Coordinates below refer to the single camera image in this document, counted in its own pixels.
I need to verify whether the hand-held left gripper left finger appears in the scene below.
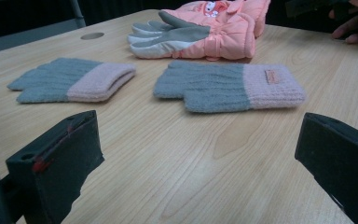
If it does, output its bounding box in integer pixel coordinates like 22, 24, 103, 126
5, 109, 105, 224

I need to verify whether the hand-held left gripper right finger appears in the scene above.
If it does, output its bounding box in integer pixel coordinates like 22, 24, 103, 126
294, 112, 358, 224

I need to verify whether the grey pink knitted glove with label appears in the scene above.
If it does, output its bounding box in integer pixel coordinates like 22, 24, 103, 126
152, 60, 308, 114

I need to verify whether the pink padded glove with print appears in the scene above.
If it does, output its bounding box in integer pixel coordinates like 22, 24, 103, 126
180, 0, 271, 39

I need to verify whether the pink padded glove grey palm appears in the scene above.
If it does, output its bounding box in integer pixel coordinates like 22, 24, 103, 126
127, 8, 256, 62

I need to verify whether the grey chair seat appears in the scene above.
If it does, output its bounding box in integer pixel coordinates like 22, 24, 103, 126
0, 18, 87, 57

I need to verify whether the round grey table grommet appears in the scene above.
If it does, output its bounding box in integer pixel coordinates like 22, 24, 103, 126
80, 32, 105, 41

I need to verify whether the grey metal stand pole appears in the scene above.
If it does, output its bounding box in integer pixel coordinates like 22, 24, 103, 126
69, 0, 87, 28

